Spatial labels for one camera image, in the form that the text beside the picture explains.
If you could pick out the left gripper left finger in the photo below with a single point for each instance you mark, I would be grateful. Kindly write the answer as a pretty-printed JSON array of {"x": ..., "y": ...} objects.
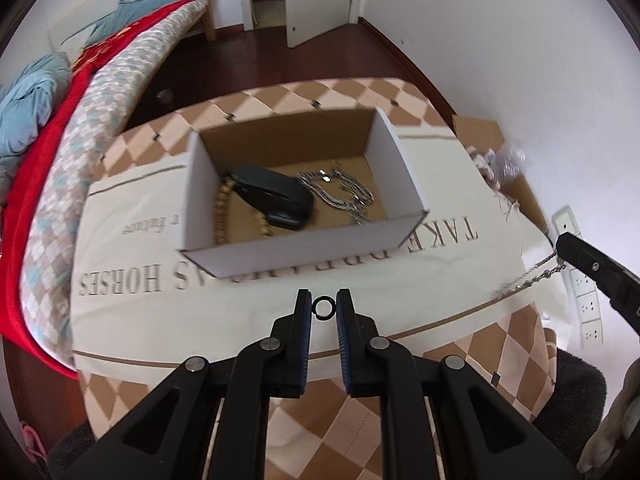
[{"x": 207, "y": 420}]

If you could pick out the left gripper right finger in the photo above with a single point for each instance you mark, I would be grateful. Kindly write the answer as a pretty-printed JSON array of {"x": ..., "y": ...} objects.
[{"x": 439, "y": 419}]

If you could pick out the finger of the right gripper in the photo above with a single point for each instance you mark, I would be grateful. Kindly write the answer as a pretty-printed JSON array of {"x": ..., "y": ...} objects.
[{"x": 618, "y": 283}]

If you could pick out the white power strip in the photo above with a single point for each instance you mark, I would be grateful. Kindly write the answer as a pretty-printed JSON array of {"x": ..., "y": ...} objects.
[{"x": 584, "y": 289}]

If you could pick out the cream printed cloth mat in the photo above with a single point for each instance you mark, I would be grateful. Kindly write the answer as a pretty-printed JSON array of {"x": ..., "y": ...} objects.
[{"x": 138, "y": 308}]

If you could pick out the clear plastic bag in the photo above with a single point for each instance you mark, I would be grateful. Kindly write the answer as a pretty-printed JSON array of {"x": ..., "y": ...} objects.
[{"x": 510, "y": 161}]

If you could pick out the flat brown cardboard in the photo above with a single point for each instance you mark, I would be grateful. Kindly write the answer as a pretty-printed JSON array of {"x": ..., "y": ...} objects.
[{"x": 485, "y": 143}]

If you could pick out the bed with patterned mattress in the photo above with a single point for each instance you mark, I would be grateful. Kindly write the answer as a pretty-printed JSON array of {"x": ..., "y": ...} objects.
[{"x": 57, "y": 118}]

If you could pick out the white cardboard box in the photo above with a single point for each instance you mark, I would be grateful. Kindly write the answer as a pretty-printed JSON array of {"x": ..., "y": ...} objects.
[{"x": 367, "y": 198}]

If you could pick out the red blanket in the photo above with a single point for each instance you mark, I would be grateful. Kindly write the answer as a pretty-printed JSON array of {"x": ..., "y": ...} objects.
[{"x": 41, "y": 216}]

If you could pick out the black smart band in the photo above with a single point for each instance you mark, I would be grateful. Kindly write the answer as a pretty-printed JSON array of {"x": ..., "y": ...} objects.
[{"x": 284, "y": 201}]

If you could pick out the light blue duvet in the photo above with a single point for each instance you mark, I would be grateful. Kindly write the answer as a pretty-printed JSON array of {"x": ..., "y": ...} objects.
[{"x": 26, "y": 108}]

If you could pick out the blue folded sheet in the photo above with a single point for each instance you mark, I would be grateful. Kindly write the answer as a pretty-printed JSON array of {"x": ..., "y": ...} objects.
[{"x": 125, "y": 14}]

